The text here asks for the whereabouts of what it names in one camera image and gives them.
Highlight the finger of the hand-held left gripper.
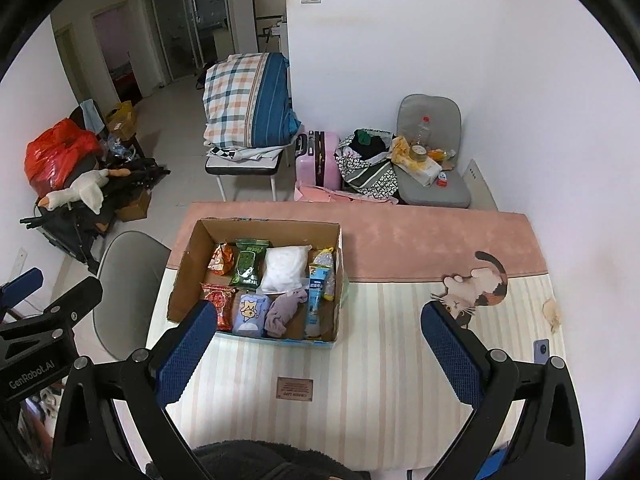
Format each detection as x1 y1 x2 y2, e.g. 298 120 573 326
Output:
42 276 103 331
0 267 45 311

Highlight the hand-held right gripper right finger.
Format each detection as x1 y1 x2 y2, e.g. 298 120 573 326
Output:
420 301 586 480

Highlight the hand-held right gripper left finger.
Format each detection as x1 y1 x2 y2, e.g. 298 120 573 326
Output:
52 300 219 480

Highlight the red snack packet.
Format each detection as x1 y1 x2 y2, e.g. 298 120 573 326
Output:
201 282 237 333

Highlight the light blue tissue packet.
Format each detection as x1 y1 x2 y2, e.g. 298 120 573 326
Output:
232 292 272 337

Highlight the orange snack packet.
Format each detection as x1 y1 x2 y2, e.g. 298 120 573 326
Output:
207 242 237 276

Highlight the purple cloth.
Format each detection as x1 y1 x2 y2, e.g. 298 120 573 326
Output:
264 289 309 338

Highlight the dark green snack packet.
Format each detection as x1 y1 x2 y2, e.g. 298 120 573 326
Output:
231 238 271 291

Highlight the white plastic bag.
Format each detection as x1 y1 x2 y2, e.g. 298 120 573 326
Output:
257 245 308 295

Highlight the long blue packet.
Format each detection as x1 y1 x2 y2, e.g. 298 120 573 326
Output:
304 262 331 338

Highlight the yellow mesh packet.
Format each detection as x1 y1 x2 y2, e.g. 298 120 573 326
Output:
312 246 341 302

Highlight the grey shell chair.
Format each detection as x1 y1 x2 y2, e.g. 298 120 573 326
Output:
94 231 172 361

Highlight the black folded stroller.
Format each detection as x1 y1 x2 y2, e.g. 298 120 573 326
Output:
20 157 171 276

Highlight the small beige cloth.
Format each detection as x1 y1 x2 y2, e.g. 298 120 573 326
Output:
542 299 562 333

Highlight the brown cardboard box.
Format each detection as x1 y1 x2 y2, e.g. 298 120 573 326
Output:
115 187 152 223
104 101 138 136

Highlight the brown mat label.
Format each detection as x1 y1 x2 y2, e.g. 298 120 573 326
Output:
276 376 315 402

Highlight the white goose plush toy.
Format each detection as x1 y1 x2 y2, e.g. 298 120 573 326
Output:
39 169 110 213

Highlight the blue plastic stool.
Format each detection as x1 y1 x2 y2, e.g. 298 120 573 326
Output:
472 447 511 480

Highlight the red plastic bag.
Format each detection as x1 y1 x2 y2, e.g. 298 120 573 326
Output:
25 119 103 196

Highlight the person's dark fleece clothing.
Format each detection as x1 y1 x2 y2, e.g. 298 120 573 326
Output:
192 439 371 480

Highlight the white leaning panel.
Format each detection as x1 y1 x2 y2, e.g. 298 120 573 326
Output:
467 158 498 211

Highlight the light blue cloth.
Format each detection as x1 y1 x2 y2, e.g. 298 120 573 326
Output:
80 99 106 133

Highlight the white tissue box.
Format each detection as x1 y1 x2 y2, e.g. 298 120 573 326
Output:
400 155 443 186

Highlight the white folding bench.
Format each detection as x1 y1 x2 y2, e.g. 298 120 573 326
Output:
205 145 291 201

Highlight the patterned tote bag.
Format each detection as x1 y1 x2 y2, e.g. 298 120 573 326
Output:
334 129 401 193

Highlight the pink paper bag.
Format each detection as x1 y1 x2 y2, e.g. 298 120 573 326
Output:
295 184 401 206

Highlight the white folded sheet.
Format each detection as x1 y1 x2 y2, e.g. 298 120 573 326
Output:
205 142 286 161

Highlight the yellow plastic bag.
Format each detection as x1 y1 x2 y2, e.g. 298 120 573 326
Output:
390 136 418 166

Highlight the clear plastic bottle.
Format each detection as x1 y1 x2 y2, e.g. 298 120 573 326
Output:
412 116 432 148

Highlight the pink suitcase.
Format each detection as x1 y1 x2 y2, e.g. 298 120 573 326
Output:
295 130 342 191

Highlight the grey cushioned chair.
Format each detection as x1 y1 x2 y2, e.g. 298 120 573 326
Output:
396 94 472 208

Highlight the plaid quilt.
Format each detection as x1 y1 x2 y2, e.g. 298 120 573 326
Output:
202 52 303 150

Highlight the glass sliding door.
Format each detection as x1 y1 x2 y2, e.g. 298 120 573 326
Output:
142 0 236 86

